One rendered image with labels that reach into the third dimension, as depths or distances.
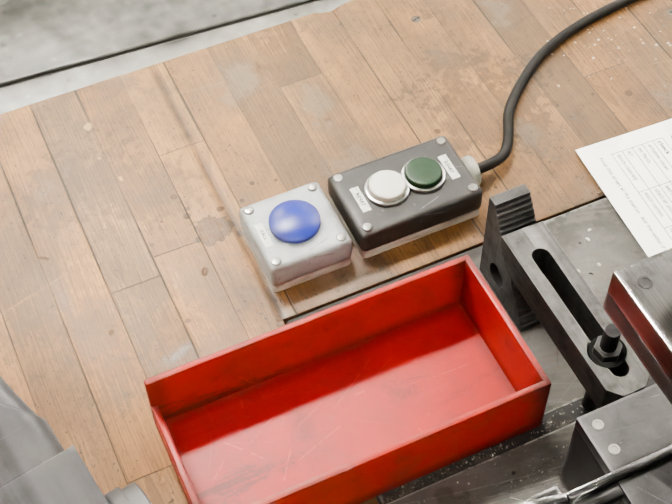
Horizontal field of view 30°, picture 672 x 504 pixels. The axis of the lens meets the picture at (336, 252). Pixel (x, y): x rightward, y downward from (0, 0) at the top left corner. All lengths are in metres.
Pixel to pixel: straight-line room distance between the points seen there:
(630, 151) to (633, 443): 0.33
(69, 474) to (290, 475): 0.41
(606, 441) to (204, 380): 0.28
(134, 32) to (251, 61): 1.37
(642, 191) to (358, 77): 0.26
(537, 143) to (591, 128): 0.05
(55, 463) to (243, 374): 0.43
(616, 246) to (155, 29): 1.61
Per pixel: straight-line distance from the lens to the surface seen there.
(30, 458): 0.49
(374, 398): 0.91
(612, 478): 0.80
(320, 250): 0.95
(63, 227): 1.03
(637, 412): 0.83
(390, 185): 0.98
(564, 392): 0.93
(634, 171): 1.06
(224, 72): 1.12
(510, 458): 0.90
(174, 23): 2.50
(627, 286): 0.69
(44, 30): 2.53
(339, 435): 0.90
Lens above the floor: 1.70
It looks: 54 degrees down
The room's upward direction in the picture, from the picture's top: 1 degrees counter-clockwise
